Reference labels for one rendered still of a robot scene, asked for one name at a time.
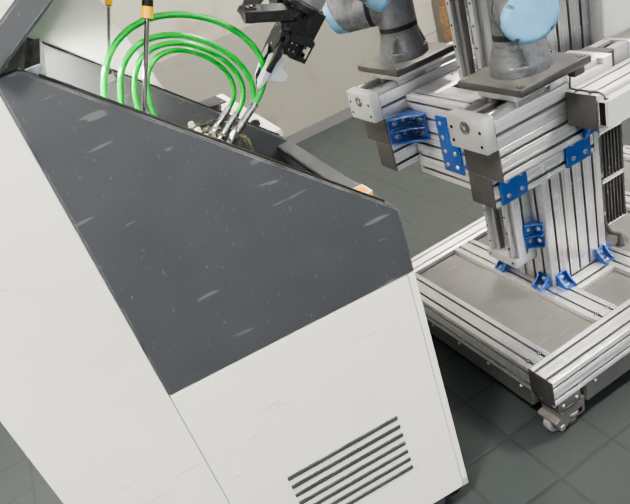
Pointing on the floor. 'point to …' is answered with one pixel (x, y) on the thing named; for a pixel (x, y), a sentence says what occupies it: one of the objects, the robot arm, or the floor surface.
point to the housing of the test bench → (67, 343)
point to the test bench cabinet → (333, 412)
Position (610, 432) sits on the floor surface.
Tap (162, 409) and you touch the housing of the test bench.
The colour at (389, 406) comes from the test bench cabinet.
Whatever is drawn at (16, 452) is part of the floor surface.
